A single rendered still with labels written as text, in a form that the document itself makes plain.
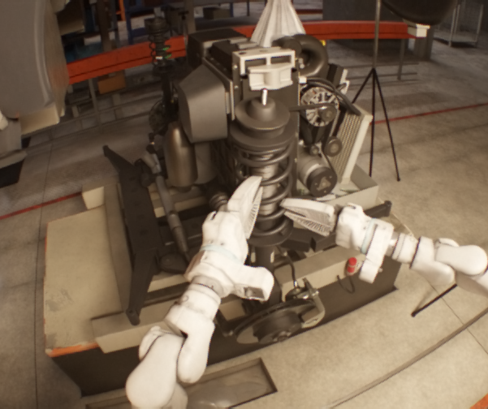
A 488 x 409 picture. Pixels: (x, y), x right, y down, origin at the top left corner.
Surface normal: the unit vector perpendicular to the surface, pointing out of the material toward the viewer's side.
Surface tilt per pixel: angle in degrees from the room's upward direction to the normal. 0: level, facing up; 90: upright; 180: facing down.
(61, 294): 0
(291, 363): 0
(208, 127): 90
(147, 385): 7
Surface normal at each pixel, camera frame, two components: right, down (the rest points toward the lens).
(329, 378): -0.04, -0.77
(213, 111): 0.00, 0.63
